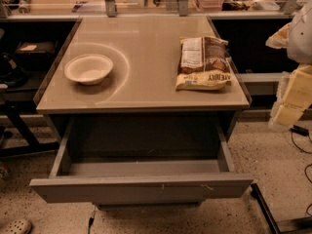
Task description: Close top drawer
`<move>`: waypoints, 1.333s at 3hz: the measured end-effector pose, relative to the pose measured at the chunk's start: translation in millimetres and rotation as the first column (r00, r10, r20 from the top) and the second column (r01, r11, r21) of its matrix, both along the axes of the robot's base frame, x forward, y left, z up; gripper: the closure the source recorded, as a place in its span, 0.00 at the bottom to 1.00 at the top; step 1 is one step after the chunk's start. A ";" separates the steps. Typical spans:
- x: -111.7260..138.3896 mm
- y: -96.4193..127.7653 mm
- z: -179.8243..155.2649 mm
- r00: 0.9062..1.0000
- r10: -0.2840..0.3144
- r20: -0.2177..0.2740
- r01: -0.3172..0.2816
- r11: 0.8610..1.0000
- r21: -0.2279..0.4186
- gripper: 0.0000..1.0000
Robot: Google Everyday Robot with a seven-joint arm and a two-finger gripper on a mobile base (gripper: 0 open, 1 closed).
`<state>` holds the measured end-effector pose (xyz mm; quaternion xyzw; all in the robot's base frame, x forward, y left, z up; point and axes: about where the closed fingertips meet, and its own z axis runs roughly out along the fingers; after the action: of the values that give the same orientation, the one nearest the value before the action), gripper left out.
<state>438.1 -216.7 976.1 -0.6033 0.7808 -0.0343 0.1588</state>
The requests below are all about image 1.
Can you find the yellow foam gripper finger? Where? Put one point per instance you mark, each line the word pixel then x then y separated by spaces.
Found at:
pixel 294 96

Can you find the grey top drawer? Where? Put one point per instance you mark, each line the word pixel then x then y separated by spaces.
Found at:
pixel 149 159

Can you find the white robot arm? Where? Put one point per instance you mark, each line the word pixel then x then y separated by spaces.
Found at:
pixel 296 38

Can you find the grey drawer cabinet desk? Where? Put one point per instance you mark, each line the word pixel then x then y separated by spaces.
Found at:
pixel 145 54

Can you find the black power adapter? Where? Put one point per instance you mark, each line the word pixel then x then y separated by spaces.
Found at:
pixel 299 130

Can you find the brown yellow snack bag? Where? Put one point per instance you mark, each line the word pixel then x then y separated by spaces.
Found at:
pixel 203 64

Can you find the white paper bowl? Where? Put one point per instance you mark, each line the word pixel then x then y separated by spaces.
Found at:
pixel 88 69

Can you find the black box with label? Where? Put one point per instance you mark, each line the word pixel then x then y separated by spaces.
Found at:
pixel 36 51

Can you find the white perforated clog shoe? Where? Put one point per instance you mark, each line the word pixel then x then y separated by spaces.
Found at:
pixel 19 226

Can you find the grey metal upright post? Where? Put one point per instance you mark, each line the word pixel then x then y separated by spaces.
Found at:
pixel 110 7

